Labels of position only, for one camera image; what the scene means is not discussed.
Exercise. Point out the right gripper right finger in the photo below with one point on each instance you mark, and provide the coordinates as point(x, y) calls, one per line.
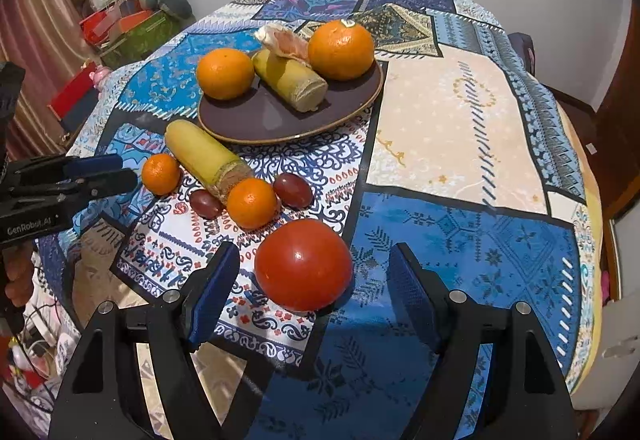
point(525, 395)

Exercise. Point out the person's left hand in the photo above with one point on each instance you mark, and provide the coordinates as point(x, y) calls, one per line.
point(19, 271)

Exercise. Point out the striped red curtain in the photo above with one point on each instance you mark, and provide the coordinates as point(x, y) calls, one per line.
point(44, 38)

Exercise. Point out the pink toy figure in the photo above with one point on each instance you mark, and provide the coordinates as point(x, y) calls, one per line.
point(99, 75)

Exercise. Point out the red tomato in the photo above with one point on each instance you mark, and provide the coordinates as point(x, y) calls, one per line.
point(303, 266)

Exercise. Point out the small tangerine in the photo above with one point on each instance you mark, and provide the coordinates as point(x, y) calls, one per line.
point(252, 204)
point(161, 174)

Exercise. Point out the dark purple plate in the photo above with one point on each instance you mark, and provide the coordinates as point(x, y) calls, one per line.
point(261, 117)

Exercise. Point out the purple backpack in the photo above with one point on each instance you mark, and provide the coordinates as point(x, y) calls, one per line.
point(523, 45)

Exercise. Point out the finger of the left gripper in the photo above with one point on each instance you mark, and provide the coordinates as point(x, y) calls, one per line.
point(95, 164)
point(108, 184)

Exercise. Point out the green storage box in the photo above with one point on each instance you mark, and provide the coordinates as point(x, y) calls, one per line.
point(141, 41)

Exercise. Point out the large orange with sticker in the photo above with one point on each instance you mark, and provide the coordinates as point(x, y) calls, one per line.
point(341, 50)

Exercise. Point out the dark red grape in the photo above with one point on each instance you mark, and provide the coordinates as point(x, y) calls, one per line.
point(205, 205)
point(294, 192)

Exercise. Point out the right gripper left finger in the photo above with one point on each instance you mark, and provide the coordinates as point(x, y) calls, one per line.
point(101, 395)

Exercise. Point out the patchwork patterned bedspread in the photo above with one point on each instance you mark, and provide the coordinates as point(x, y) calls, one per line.
point(464, 156)

